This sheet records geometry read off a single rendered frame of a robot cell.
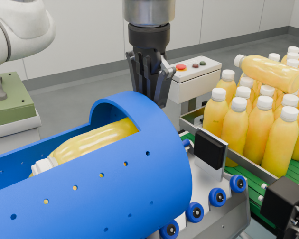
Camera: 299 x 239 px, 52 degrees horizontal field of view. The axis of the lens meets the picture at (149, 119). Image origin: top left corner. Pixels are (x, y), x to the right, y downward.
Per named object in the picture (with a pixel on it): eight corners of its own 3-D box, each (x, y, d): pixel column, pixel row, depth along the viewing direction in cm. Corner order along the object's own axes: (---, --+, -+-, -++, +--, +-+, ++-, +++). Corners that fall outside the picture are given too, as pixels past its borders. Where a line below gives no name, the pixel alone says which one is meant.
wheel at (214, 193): (204, 200, 71) (210, 200, 70) (211, 183, 73) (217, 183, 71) (218, 210, 73) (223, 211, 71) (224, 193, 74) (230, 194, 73)
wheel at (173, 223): (154, 232, 64) (158, 233, 62) (164, 213, 66) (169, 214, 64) (168, 243, 65) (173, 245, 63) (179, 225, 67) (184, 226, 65)
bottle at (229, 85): (234, 128, 107) (242, 80, 97) (215, 131, 106) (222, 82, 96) (225, 118, 113) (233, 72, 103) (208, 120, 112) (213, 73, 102)
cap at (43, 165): (50, 171, 54) (40, 176, 53) (45, 153, 52) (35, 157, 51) (59, 182, 51) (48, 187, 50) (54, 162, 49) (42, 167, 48)
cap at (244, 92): (233, 94, 90) (233, 88, 89) (243, 91, 91) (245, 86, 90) (241, 99, 87) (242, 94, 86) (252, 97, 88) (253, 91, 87)
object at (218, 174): (190, 165, 87) (193, 128, 80) (196, 161, 88) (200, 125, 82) (216, 185, 80) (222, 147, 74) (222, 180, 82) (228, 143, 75)
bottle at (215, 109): (200, 140, 101) (206, 90, 92) (222, 142, 100) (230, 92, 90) (200, 153, 96) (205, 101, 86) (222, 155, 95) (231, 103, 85)
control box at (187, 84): (159, 94, 109) (160, 67, 103) (199, 79, 119) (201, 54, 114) (178, 105, 102) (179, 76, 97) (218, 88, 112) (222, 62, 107)
